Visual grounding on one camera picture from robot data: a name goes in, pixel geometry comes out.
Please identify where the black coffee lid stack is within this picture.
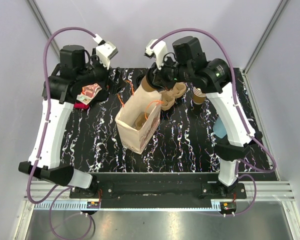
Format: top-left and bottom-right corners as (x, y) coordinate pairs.
(136, 74), (146, 87)

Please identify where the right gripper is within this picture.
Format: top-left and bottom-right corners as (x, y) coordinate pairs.
(150, 53), (192, 92)

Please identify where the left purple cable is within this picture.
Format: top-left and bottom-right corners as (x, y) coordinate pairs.
(26, 27), (101, 240)

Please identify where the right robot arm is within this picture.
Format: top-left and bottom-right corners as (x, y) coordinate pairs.
(145, 36), (263, 199)

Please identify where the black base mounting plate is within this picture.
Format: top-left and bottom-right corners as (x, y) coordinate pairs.
(69, 172), (250, 211)

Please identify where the red cloth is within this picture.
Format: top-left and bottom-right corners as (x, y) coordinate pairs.
(74, 102), (90, 110)

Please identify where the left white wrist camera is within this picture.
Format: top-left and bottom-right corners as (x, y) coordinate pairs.
(93, 34), (119, 70)

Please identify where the single paper coffee cup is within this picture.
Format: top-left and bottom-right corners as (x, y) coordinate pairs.
(140, 74), (158, 92)

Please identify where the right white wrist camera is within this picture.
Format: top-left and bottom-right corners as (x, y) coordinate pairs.
(144, 39), (168, 70)

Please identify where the paper cup stack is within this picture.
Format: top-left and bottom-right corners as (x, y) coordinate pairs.
(192, 87), (207, 105)

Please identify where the blue plastic cup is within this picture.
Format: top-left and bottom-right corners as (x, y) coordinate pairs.
(213, 117), (227, 139)

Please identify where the paper takeout bag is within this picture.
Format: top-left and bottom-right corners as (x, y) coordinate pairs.
(115, 85), (163, 155)

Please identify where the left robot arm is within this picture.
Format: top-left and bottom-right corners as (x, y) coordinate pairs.
(18, 41), (126, 198)

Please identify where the cardboard cup carrier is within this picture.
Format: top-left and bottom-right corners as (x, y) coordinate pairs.
(159, 82), (187, 111)
(133, 112), (149, 131)

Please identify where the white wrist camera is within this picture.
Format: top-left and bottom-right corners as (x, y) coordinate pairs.
(93, 34), (119, 70)
(144, 39), (168, 70)

